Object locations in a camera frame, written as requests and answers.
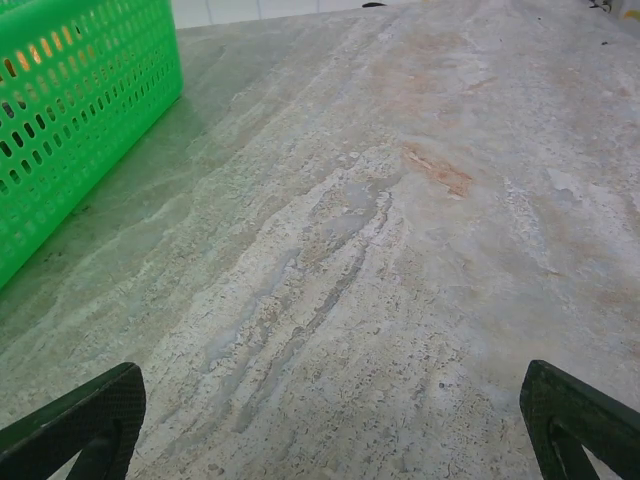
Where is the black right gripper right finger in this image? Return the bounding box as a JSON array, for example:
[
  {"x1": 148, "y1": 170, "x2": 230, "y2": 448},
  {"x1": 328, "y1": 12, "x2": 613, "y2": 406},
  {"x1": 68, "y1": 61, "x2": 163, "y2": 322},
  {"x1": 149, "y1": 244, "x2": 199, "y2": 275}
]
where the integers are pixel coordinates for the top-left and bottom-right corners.
[{"x1": 518, "y1": 358, "x2": 640, "y2": 480}]

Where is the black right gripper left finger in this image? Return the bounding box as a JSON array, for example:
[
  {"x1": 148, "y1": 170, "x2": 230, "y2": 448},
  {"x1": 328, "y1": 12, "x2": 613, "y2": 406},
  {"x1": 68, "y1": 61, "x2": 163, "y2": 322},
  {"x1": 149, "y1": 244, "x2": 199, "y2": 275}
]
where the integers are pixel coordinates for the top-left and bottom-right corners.
[{"x1": 0, "y1": 361, "x2": 148, "y2": 480}]

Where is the green perforated plastic basket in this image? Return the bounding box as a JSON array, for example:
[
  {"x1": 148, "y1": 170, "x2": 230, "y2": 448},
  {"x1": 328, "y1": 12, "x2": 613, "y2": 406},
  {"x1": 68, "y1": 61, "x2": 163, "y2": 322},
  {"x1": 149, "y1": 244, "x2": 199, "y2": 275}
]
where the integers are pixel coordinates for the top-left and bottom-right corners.
[{"x1": 0, "y1": 0, "x2": 184, "y2": 291}]

